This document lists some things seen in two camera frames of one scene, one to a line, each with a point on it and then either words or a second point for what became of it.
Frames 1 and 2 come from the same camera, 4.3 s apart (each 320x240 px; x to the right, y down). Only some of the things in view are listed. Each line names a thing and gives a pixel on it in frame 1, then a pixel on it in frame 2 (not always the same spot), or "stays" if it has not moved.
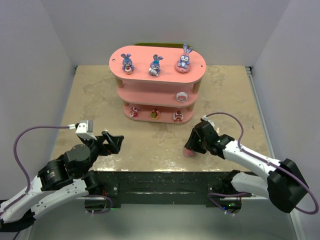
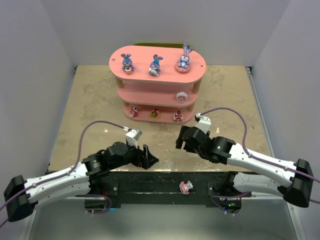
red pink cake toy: (133, 112) stays
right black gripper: (196, 139) → (184, 139)
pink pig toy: (189, 153) → (185, 187)
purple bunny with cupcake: (127, 66) stays
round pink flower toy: (155, 114) stays
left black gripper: (105, 144) → (144, 157)
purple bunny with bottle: (155, 69) stays
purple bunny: (183, 65) stays
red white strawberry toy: (178, 117) stays
